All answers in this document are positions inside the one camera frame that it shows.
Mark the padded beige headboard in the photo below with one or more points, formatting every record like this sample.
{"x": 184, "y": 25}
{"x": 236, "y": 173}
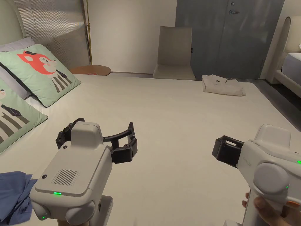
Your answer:
{"x": 9, "y": 18}

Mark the green cushion with striped animal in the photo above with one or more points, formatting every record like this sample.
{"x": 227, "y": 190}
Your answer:
{"x": 14, "y": 117}

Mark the bed with beige sheet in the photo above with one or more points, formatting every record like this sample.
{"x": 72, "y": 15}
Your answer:
{"x": 169, "y": 117}

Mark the folded white garment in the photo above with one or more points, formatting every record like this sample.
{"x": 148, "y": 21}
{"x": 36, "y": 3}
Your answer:
{"x": 221, "y": 86}

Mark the gold floor lamp pole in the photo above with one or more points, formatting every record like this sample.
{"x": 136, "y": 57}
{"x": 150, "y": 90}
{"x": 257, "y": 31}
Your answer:
{"x": 89, "y": 35}

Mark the person's right hand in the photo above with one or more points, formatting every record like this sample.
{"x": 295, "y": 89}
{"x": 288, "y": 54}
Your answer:
{"x": 270, "y": 216}

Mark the grey double door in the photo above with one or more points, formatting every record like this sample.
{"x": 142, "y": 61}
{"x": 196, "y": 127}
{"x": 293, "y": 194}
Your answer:
{"x": 223, "y": 37}

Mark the bed with white mattress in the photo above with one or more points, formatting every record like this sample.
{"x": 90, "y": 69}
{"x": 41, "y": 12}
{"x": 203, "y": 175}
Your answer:
{"x": 291, "y": 68}

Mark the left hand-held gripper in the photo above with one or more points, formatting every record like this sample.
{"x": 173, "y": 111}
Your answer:
{"x": 77, "y": 164}

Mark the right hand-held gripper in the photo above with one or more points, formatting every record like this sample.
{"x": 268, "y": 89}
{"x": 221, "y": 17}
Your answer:
{"x": 270, "y": 169}

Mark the green cushion with red fox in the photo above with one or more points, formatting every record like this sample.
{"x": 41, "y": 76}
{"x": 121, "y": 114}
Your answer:
{"x": 44, "y": 70}

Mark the pale grey pillow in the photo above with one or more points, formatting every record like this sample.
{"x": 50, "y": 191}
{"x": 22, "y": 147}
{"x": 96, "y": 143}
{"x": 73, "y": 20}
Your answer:
{"x": 14, "y": 80}

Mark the blue garment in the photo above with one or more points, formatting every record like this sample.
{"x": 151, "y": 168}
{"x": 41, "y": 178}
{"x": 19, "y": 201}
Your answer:
{"x": 14, "y": 195}

